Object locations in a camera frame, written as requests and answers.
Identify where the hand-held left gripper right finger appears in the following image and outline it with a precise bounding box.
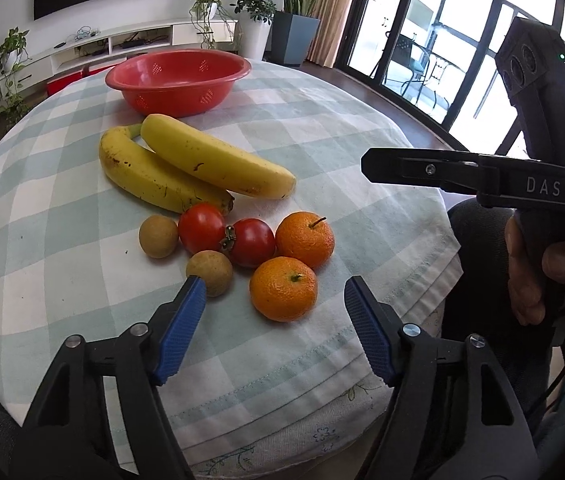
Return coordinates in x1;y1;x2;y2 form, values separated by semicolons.
343;275;543;480

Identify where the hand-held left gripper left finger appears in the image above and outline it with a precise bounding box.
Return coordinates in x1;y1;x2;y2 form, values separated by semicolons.
10;275;208;480

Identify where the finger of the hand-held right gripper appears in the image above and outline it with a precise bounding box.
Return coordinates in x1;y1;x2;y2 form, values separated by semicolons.
361;147;501;197

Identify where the small brown round fruit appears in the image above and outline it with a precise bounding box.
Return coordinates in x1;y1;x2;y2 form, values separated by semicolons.
186;250;234;297
139;215;179;259

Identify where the red tomato with calyx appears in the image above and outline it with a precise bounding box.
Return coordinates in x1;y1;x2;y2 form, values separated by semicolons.
221;218;276;268

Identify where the orange mandarin with stem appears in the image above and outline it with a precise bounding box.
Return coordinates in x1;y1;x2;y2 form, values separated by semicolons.
276;211;335;270

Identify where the yellow banana with green stem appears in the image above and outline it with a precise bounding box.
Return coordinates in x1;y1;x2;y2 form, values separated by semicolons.
99;124;236;214

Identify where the thick yellow banana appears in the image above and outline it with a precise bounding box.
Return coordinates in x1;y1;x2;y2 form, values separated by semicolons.
141;114;297;200

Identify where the red plastic colander bowl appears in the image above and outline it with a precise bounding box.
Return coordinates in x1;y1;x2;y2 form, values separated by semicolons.
105;49;252;117

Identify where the person's right hand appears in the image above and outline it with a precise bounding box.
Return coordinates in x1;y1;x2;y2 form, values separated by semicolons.
505;216;565;327

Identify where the metal patio chair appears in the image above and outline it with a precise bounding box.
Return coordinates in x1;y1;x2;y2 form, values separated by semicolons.
425;52;464;111
385;30;433;96

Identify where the green white checkered tablecloth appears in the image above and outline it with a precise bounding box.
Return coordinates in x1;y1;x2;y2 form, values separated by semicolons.
0;57;464;478

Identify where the black framed sliding glass door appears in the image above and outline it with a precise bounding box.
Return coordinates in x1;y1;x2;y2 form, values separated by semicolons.
347;0;565;161

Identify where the large-leaf plant grey planter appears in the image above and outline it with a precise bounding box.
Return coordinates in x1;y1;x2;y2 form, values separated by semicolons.
255;0;368;67

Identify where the beige curtain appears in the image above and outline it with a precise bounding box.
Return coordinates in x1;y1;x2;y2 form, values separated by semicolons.
307;0;363;67

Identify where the umbrella plant white pot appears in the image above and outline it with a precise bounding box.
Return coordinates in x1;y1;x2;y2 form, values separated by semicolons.
229;0;277;61

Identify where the trailing pothos white pot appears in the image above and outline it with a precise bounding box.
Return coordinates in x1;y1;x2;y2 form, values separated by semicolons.
190;0;226;51
0;28;32;117

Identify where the white television cabinet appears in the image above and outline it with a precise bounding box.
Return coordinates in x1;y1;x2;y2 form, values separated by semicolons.
10;19;239;93

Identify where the red storage box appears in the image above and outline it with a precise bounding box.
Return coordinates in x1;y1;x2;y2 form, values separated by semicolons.
46;71;83;97

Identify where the white cable bundle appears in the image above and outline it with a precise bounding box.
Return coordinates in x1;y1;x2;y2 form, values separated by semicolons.
65;26;102;44

